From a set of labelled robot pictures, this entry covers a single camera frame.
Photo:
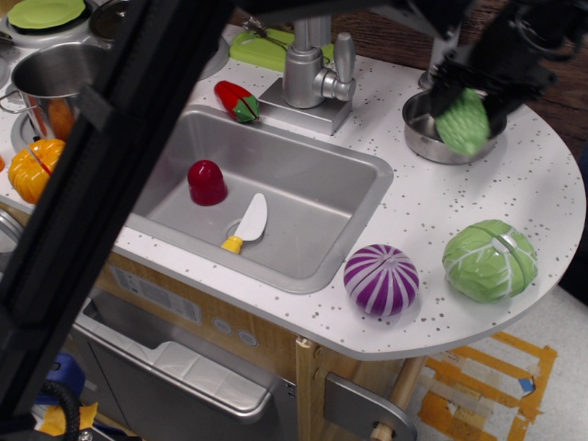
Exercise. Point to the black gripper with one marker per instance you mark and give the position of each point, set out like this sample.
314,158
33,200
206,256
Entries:
506,62

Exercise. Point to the green bumpy toy squash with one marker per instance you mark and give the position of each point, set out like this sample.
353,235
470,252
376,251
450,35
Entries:
464,127

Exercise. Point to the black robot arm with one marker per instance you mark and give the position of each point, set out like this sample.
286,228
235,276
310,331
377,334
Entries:
129,115

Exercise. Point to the small steel pan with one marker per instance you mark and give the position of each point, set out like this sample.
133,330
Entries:
421,135

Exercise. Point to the dark pot with lid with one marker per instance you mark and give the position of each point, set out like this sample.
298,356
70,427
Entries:
105,20

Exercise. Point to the tall steel pot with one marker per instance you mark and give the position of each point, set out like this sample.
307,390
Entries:
48,82

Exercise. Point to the grey support pole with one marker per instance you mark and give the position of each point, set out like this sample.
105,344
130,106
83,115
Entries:
439,50

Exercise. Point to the silver toy faucet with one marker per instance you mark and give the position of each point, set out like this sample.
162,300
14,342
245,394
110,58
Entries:
309,94

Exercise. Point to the green toy cabbage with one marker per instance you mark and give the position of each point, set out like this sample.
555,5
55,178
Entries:
490,261

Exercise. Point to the grey toy sink basin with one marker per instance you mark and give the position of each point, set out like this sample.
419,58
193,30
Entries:
320,197

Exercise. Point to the purple striped toy onion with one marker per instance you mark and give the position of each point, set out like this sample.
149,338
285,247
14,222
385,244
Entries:
381,280

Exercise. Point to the green cutting board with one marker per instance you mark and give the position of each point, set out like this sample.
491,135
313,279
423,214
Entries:
267,53

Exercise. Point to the red toy chili pepper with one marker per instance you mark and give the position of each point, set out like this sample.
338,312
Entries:
241,105

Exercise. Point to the metal whisk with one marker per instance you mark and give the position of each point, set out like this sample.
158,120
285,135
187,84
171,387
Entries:
256,28

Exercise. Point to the white yellow toy knife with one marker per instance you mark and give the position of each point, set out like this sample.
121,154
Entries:
251,226

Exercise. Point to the red toy cup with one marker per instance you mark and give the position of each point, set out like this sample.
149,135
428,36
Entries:
206,183

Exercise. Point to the wooden toy kitchen cabinet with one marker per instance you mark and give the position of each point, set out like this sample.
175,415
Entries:
337,397

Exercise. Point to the silver toy dishwasher door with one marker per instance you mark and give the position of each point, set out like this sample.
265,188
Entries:
164,383

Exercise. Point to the green toy plate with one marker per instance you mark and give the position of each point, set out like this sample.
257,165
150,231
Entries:
43,14

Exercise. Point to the orange toy pumpkin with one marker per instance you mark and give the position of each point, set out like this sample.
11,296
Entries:
31,169

